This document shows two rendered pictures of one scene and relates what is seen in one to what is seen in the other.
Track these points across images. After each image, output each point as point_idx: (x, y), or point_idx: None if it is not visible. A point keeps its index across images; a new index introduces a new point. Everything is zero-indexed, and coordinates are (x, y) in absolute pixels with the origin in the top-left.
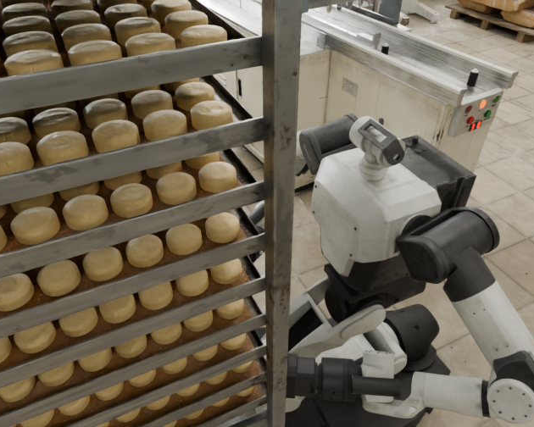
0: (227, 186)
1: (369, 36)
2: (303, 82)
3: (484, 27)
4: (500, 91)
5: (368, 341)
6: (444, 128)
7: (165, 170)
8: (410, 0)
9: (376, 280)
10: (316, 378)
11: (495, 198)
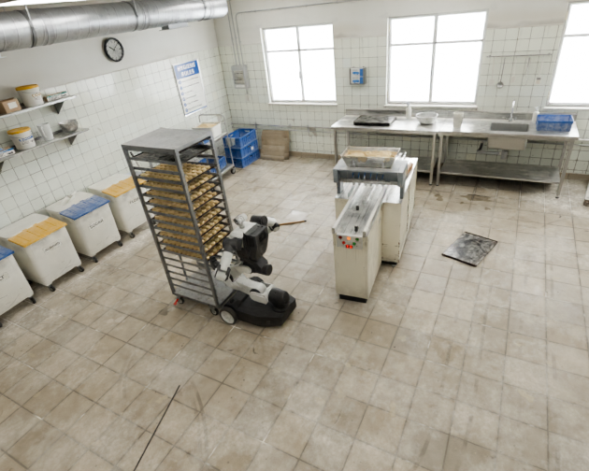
0: None
1: (366, 199)
2: (338, 208)
3: None
4: (359, 236)
5: (263, 289)
6: (335, 241)
7: None
8: None
9: (237, 253)
10: (212, 262)
11: (419, 307)
